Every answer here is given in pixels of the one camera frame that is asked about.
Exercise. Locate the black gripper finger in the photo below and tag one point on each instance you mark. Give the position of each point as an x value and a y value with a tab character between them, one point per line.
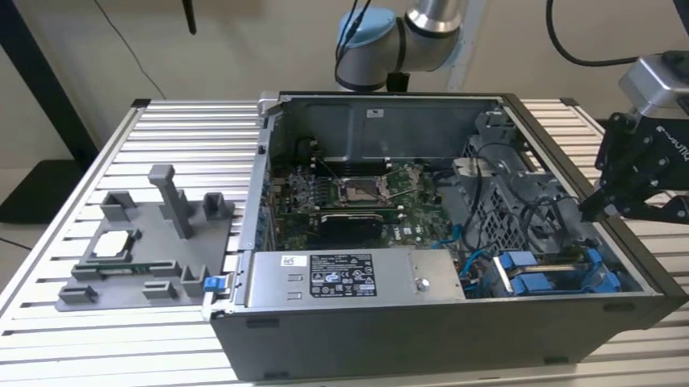
614	169
674	211

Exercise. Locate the hard disk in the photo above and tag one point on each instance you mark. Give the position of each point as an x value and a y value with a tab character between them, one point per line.
524	259
535	284

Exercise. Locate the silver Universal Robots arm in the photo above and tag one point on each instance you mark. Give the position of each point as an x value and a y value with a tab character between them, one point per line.
377	56

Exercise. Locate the grey metal disk bay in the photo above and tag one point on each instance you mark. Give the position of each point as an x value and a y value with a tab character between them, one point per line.
496	201

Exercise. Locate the black table corner cap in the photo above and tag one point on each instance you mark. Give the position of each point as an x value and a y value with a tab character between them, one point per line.
570	102
141	102

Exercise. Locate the green motherboard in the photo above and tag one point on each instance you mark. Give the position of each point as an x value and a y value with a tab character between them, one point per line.
415	225

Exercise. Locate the CPU socket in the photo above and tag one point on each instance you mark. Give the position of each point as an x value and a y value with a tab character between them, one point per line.
363	191

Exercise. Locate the silver power supply unit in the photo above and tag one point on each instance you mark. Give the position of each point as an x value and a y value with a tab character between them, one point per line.
388	278

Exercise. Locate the black graphics card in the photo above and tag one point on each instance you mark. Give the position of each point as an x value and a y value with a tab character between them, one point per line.
351	231

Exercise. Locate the thin metal locking lever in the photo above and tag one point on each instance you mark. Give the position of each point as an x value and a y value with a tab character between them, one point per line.
329	168

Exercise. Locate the black open PC case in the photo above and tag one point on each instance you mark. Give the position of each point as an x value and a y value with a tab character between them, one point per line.
409	342

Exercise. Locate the blue case latch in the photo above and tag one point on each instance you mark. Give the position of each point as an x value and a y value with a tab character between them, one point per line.
214	284

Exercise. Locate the black hanging antenna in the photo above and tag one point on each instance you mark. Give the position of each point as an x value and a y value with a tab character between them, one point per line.
189	16

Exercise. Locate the grey parts rack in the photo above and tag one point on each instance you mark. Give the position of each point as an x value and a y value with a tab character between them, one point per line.
152	250

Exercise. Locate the green RAM stick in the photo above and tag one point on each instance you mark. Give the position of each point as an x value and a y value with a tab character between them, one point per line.
121	267

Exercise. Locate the silver CPU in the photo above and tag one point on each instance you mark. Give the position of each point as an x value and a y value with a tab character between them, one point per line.
113	244

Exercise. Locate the black stand with base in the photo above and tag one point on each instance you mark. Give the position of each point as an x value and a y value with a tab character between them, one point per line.
38	121

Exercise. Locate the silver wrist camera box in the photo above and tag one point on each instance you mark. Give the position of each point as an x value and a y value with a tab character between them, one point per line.
652	82

